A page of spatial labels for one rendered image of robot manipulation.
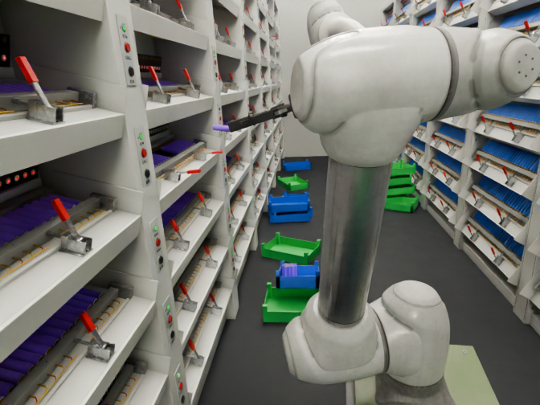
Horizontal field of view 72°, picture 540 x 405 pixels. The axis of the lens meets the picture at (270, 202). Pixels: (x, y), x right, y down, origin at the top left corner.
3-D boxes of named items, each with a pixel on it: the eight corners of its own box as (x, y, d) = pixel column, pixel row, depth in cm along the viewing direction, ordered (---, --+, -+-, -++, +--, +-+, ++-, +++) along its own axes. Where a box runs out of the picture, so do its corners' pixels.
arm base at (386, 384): (435, 345, 106) (436, 329, 104) (457, 414, 86) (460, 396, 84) (369, 341, 110) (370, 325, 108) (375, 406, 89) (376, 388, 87)
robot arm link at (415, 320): (460, 381, 88) (472, 303, 80) (387, 395, 85) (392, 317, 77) (423, 335, 103) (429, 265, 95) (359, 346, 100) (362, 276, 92)
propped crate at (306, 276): (280, 276, 200) (280, 260, 200) (318, 276, 198) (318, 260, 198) (276, 288, 170) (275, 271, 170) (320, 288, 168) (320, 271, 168)
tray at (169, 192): (217, 162, 143) (222, 138, 140) (157, 218, 86) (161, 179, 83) (167, 150, 143) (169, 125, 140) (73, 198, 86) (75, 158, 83)
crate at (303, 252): (321, 251, 225) (321, 239, 222) (307, 266, 208) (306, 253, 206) (277, 243, 240) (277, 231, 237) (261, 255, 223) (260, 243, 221)
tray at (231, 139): (246, 136, 209) (251, 111, 205) (222, 157, 152) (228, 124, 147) (211, 127, 210) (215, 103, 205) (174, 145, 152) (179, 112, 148)
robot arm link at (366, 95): (382, 389, 87) (291, 407, 84) (357, 331, 100) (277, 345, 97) (482, 34, 44) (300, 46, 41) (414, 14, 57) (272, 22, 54)
